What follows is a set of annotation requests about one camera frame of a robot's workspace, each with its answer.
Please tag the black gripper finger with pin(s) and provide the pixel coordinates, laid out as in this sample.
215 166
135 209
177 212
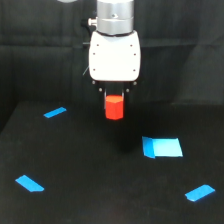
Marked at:
124 96
104 98

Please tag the red hexagonal block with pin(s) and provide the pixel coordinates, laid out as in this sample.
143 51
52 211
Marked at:
114 107

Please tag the large blue paper square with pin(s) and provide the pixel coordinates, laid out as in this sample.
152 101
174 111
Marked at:
153 148

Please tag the blue tape strip top left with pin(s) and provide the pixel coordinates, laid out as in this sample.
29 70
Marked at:
55 112

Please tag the blue tape strip bottom left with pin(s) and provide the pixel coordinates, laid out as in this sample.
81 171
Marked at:
29 184

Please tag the blue tape strip bottom right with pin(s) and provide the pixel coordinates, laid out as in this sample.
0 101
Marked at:
199 193

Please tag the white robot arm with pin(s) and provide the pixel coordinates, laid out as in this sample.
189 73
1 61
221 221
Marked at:
113 18

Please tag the blue tape strip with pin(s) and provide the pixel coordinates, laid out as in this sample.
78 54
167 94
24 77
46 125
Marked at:
199 193
29 184
55 112

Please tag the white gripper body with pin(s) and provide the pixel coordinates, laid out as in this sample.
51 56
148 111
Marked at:
114 61

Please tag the black backdrop curtain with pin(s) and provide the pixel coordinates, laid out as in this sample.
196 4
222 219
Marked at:
42 56

